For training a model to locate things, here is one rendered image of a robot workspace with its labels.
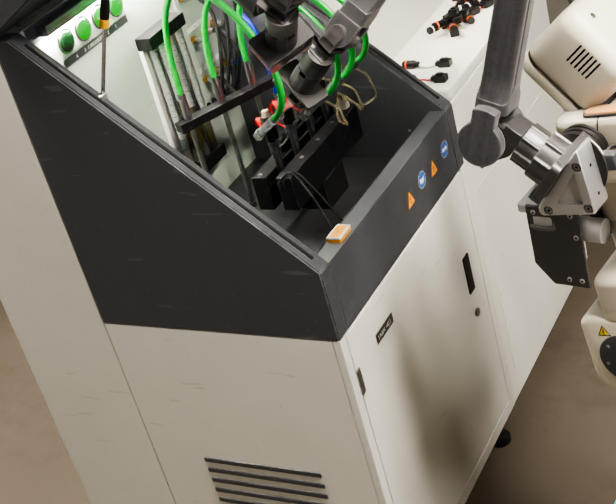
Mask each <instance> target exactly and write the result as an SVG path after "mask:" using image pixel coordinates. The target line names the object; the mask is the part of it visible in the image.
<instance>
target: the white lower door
mask: <svg viewBox="0 0 616 504"><path fill-rule="evenodd" d="M344 336H345V338H346V341H347V345H348V348H349V352H350V355H351V359H352V362H353V366H354V369H355V373H356V376H357V380H358V383H359V387H360V390H361V394H362V397H363V401H364V404H365V408H366V411H367V415H368V418H369V422H370V425H371V429H372V432H373V436H374V439H375V443H376V446H377V450H378V453H379V457H380V460H381V464H382V467H383V471H384V474H385V478H386V482H387V485H388V489H389V492H390V496H391V499H392V503H393V504H457V503H458V501H459V499H460V497H461V495H462V493H463V491H464V489H465V487H466V485H467V483H468V481H469V479H470V477H471V475H472V473H473V471H474V469H475V467H476V465H477V463H478V461H479V459H480V458H481V456H482V454H483V452H484V450H485V448H486V446H487V444H488V442H489V440H490V438H491V436H492V434H493V432H494V430H495V428H496V426H497V424H498V422H499V420H500V418H501V416H502V414H503V412H504V410H505V408H506V406H507V404H508V402H509V399H508V394H507V389H506V384H505V380H504V375H503V370H502V366H501V361H500V356H499V351H498V347H497V342H496V337H495V333H494V328H493V323H492V319H491V314H490V309H489V304H488V300H487V295H486V290H485V286H484V281H483V276H482V271H481V267H480V262H479V257H478V253H477V248H476V243H475V239H474V234H473V229H472V224H471V220H470V215H469V210H468V206H467V201H466V196H465V191H464V187H463V182H462V177H461V173H460V172H458V173H457V174H456V175H455V177H454V178H453V180H452V181H451V183H450V184H449V186H448V187H447V188H446V190H445V191H444V193H443V194H442V196H441V197H440V198H439V200H438V201H437V203H436V204H435V206H434V207H433V208H432V210H431V211H430V213H429V214H428V216H427V217H426V219H425V220H424V221H423V223H422V224H421V226H420V227H419V229H418V230H417V231H416V233H415V234H414V236H413V237H412V239H411V240H410V241H409V243H408V244H407V246H406V247H405V249H404V250H403V252H402V253H401V254H400V256H399V257H398V259H397V260H396V262H395V263H394V264H393V266H392V267H391V269H390V270H389V272H388V273H387V274H386V276H385V277H384V279H383V280H382V282H381V283H380V285H379V286H378V287H377V289H376V290H375V292H374V293H373V295H372V296H371V297H370V299H369V300H368V302H367V303H366V305H365V306H364V307H363V309H362V310H361V312H360V313H359V315H358V316H357V318H356V319H355V320H354V322H353V323H352V325H351V326H350V328H349V329H347V332H346V333H345V334H344Z"/></svg>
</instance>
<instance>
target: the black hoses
mask: <svg viewBox="0 0 616 504"><path fill-rule="evenodd" d="M222 11H223V10H222ZM209 13H210V15H211V17H212V20H213V23H214V27H215V28H214V29H212V32H213V33H214V32H216V37H217V44H218V51H219V61H220V76H218V78H219V80H220V84H221V88H222V91H223V94H224V95H225V96H224V97H226V96H228V95H230V94H232V93H234V92H236V91H237V90H239V89H241V88H243V86H240V79H241V64H242V58H241V53H240V50H239V48H238V36H237V29H236V22H235V21H234V41H233V40H232V39H231V38H230V32H229V22H228V16H227V14H226V13H225V12H224V11H223V15H224V21H225V30H226V33H225V32H223V31H222V30H221V29H219V27H218V23H217V20H216V17H215V14H214V12H213V10H212V9H211V7H210V8H209ZM220 34H221V35H222V36H223V37H225V38H226V49H227V76H226V79H225V78H224V63H223V52H222V44H221V38H220ZM230 44H231V45H232V46H233V48H234V53H233V70H232V82H231V84H230V67H231V56H230ZM237 56H238V67H237ZM236 67H237V81H236V86H235V80H236ZM224 83H225V85H226V89H224ZM230 90H231V91H230Z"/></svg>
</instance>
